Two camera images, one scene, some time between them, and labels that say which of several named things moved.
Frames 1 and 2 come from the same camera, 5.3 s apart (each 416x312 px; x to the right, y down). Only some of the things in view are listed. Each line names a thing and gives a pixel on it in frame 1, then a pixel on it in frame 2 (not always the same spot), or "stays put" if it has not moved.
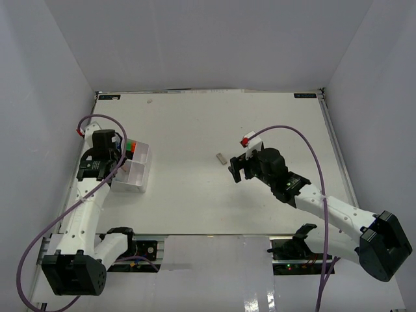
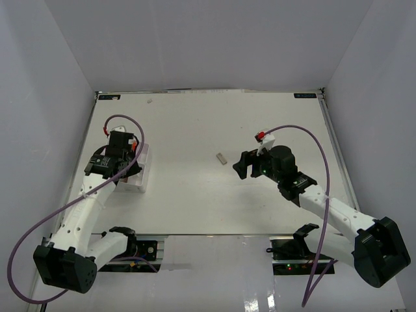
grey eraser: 221,158 stays put
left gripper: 119,154 to 134,169
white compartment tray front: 130,177 stays put
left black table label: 109,97 stays put
